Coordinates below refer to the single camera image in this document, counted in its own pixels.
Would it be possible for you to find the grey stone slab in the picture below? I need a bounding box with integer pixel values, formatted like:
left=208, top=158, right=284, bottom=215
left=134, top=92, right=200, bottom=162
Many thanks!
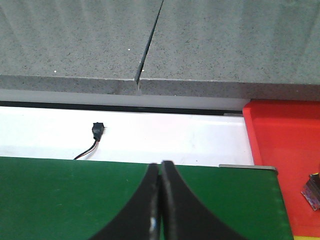
left=0, top=0, right=162, bottom=95
left=138, top=0, right=320, bottom=101

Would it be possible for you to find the grey stone slab right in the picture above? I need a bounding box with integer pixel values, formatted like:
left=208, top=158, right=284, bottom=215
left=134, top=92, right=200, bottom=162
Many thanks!
left=138, top=0, right=320, bottom=101

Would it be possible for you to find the red plastic tray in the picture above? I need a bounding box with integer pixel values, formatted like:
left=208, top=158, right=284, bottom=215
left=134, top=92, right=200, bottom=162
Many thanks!
left=242, top=100, right=320, bottom=238

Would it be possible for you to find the green conveyor belt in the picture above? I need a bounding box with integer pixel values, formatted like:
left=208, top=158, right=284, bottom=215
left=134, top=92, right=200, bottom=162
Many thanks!
left=0, top=157, right=293, bottom=240

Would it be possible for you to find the red mushroom push button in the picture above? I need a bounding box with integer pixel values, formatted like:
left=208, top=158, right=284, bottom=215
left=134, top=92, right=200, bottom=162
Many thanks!
left=301, top=172, right=320, bottom=211

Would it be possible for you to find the yellow plastic tray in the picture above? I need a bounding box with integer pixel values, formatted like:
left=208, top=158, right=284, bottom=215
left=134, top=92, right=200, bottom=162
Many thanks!
left=293, top=235, right=320, bottom=240

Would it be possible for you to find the grey stone slab left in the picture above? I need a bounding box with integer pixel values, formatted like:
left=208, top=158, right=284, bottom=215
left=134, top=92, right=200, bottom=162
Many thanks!
left=0, top=0, right=162, bottom=95

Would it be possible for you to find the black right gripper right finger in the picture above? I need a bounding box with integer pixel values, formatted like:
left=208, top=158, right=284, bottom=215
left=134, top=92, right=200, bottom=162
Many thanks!
left=161, top=160, right=245, bottom=240

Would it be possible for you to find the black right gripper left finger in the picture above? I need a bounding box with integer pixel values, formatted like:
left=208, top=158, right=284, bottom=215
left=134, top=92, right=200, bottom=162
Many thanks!
left=90, top=163, right=161, bottom=240

